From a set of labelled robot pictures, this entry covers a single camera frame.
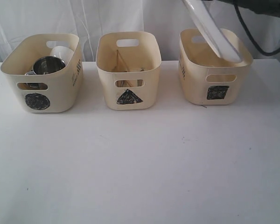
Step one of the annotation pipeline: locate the cream bin with circle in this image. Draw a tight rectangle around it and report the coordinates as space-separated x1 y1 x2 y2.
0 33 83 113

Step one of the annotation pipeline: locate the cream bin with square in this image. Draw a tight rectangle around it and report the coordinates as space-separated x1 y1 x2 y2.
179 28 253 105

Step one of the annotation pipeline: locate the cream bin with triangle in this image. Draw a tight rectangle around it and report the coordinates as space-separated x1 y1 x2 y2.
96 31 161 110

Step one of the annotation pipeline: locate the white round bowl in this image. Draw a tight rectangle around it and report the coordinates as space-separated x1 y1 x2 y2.
50 46 74 65

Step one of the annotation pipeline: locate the steel mug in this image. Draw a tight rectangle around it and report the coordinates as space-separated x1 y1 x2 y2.
25 56 66 75

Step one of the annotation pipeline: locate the wooden chopstick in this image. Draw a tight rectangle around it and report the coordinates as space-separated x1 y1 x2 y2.
112 51 144 87
116 50 120 71

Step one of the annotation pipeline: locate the stainless steel bowl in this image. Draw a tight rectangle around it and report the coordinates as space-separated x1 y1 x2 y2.
17 83 48 90

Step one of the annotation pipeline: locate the white square plate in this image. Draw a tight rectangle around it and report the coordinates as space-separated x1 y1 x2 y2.
183 0 242 63

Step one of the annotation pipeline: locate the black camera cable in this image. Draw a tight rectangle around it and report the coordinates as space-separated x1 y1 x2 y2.
233 2 280 56

